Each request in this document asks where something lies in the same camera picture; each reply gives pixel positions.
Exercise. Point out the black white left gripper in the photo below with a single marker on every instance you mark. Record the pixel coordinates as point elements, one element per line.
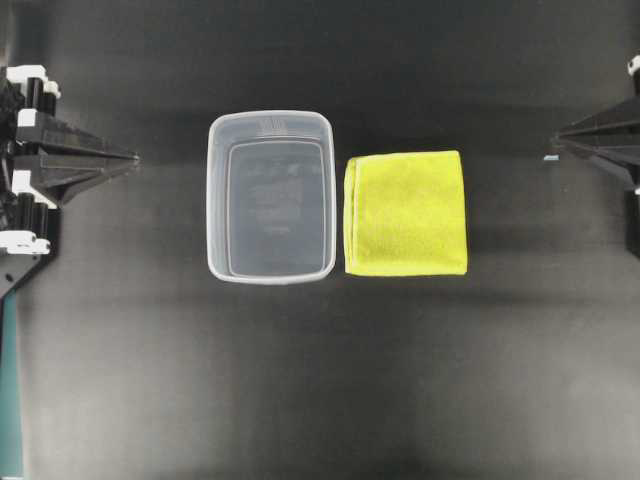
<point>42,181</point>

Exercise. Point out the yellow folded towel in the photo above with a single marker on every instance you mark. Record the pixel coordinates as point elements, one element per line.
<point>404,215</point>

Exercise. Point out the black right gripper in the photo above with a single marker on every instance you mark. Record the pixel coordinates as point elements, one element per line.
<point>594,138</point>

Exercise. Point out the clear plastic container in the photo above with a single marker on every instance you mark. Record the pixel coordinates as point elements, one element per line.
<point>271,209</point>

